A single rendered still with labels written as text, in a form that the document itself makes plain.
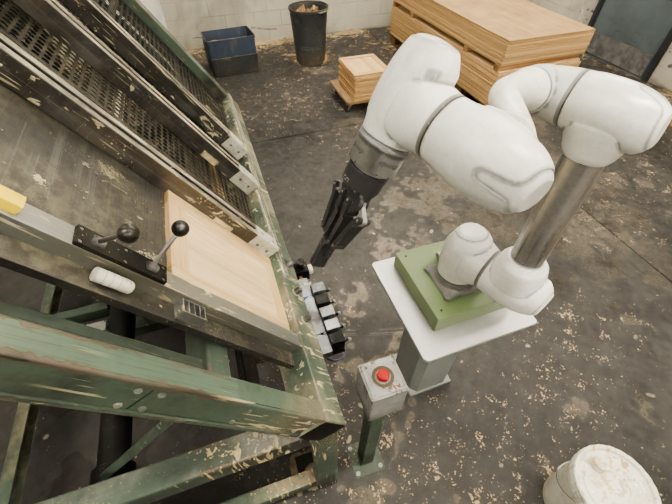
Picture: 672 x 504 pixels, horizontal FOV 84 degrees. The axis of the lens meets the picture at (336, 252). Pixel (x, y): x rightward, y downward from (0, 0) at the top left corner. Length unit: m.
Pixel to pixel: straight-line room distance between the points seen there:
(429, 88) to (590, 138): 0.55
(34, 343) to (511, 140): 0.69
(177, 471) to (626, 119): 1.43
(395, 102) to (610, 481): 1.73
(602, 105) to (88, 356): 1.08
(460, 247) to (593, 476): 1.07
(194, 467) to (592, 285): 2.61
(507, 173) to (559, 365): 2.12
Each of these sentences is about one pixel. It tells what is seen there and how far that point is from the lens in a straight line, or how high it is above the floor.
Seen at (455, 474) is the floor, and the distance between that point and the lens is 2.13.
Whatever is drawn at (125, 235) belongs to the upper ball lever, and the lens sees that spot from 0.75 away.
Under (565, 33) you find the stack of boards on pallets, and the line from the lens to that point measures 4.71.
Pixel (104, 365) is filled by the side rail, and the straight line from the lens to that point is 0.71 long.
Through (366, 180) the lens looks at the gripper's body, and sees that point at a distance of 0.63.
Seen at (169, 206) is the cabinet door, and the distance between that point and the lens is 1.19.
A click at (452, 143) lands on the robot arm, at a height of 1.75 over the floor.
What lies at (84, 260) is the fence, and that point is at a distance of 0.86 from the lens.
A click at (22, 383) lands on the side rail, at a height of 1.49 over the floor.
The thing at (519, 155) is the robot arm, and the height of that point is 1.75.
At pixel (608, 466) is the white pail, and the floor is 0.39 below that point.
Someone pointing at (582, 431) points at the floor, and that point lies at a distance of 2.44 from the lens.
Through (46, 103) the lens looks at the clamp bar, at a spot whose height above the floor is 1.60.
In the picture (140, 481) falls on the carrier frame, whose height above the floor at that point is 0.79.
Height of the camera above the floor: 2.01
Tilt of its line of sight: 48 degrees down
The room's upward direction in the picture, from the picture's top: straight up
